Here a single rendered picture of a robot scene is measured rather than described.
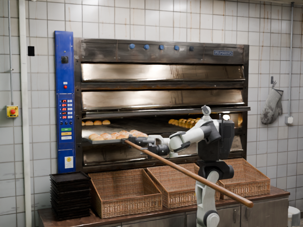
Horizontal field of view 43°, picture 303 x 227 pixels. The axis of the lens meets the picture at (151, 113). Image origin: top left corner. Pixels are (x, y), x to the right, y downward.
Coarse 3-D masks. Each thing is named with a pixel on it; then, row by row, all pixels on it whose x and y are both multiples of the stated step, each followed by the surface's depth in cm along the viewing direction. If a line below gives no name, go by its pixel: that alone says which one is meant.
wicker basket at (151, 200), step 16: (96, 176) 358; (112, 176) 364; (128, 176) 369; (144, 176) 371; (96, 192) 326; (112, 192) 361; (128, 192) 366; (144, 192) 372; (160, 192) 336; (96, 208) 329; (112, 208) 318; (128, 208) 324; (144, 208) 329; (160, 208) 335
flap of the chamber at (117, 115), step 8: (152, 112) 363; (160, 112) 367; (168, 112) 370; (176, 112) 373; (184, 112) 377; (192, 112) 381; (200, 112) 384; (216, 112) 398; (224, 112) 409; (232, 112) 421
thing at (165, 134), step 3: (234, 129) 421; (237, 129) 423; (240, 129) 424; (165, 132) 392; (168, 132) 392; (171, 132) 392; (174, 132) 392; (147, 135) 379; (162, 135) 386; (165, 135) 387; (168, 135) 389; (84, 141) 354; (87, 141) 355
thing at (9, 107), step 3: (6, 105) 319; (9, 105) 319; (12, 105) 320; (15, 105) 320; (18, 105) 322; (6, 108) 318; (9, 108) 318; (12, 108) 319; (18, 108) 322; (6, 111) 318; (9, 111) 318; (15, 111) 320; (18, 111) 322; (6, 114) 318; (9, 114) 319; (12, 114) 320; (15, 114) 321; (18, 114) 322; (6, 117) 319; (9, 117) 319; (12, 117) 320; (15, 117) 321
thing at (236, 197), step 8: (128, 144) 321; (144, 152) 288; (160, 160) 262; (176, 168) 240; (184, 168) 234; (192, 176) 222; (208, 184) 206; (224, 192) 192; (232, 192) 188; (240, 200) 180; (248, 200) 177
